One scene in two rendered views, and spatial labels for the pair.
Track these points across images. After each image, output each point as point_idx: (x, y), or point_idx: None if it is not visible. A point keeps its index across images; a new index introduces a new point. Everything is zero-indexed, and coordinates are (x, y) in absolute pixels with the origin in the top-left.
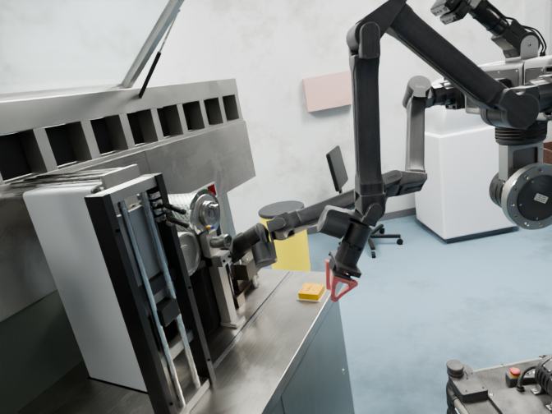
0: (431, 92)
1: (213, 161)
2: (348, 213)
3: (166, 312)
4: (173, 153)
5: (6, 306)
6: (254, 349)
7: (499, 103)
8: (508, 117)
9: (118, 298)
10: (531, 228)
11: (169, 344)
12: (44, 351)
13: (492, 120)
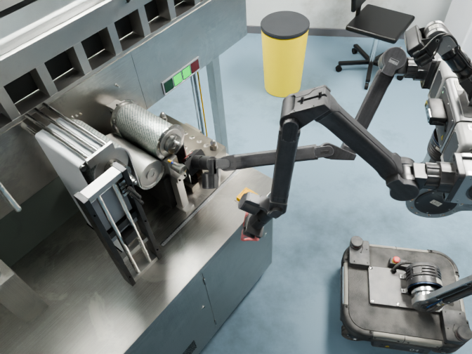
0: (404, 67)
1: (199, 36)
2: (259, 206)
3: (128, 239)
4: (159, 43)
5: (32, 188)
6: (191, 239)
7: (386, 185)
8: (390, 193)
9: (97, 235)
10: (421, 215)
11: (131, 246)
12: (59, 206)
13: None
